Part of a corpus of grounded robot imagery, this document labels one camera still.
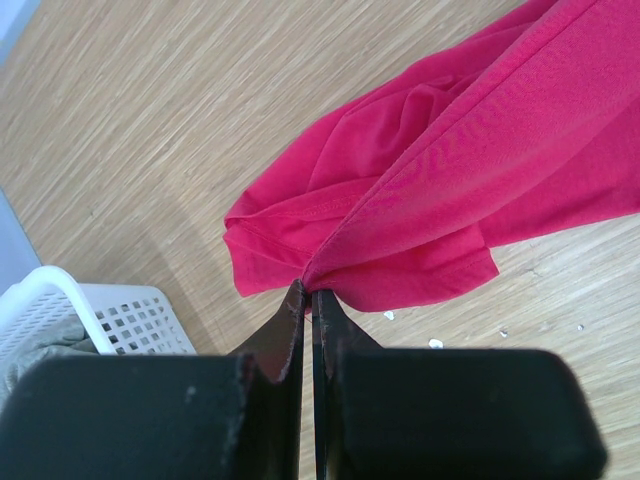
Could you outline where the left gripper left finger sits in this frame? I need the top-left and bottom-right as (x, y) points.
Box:
(1, 283), (306, 479)

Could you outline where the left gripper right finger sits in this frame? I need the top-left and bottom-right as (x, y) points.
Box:
(311, 290), (608, 479)

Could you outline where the red t shirt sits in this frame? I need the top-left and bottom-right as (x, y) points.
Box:
(224, 1), (639, 312)

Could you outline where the white perforated plastic basket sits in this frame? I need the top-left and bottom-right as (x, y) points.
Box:
(1, 266), (196, 361)

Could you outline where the grey t shirt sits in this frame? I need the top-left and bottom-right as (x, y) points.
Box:
(1, 319), (98, 408)

